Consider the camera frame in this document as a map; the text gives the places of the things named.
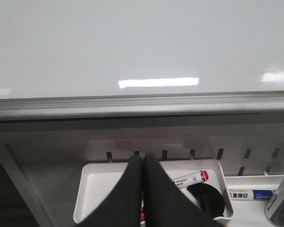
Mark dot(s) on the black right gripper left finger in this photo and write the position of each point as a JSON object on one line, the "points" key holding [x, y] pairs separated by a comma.
{"points": [[122, 206]]}

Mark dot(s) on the white blue marker box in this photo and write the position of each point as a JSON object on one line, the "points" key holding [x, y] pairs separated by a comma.
{"points": [[250, 194]]}

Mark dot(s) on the white plastic hanging tray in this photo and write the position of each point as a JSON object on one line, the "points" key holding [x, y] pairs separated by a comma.
{"points": [[98, 180]]}

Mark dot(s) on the grey spray bottle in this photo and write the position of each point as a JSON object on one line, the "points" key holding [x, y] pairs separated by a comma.
{"points": [[274, 210]]}

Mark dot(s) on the white marker with red cap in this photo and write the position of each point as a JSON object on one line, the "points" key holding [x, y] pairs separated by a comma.
{"points": [[191, 179]]}

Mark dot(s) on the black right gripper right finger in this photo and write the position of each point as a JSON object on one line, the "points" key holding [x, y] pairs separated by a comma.
{"points": [[164, 204]]}

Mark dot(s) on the white whiteboard with grey frame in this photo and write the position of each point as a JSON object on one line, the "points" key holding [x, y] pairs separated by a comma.
{"points": [[98, 58]]}

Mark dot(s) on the white slotted pegboard panel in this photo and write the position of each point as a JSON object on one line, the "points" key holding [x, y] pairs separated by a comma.
{"points": [[45, 158]]}

